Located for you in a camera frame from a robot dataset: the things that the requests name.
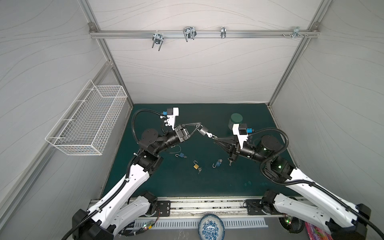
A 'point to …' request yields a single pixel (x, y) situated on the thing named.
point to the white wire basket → (87, 125)
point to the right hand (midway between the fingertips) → (218, 134)
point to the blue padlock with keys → (218, 163)
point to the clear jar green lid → (235, 118)
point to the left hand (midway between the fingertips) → (202, 123)
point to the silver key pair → (230, 161)
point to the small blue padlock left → (181, 155)
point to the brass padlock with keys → (197, 167)
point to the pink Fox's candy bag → (315, 233)
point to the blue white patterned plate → (211, 227)
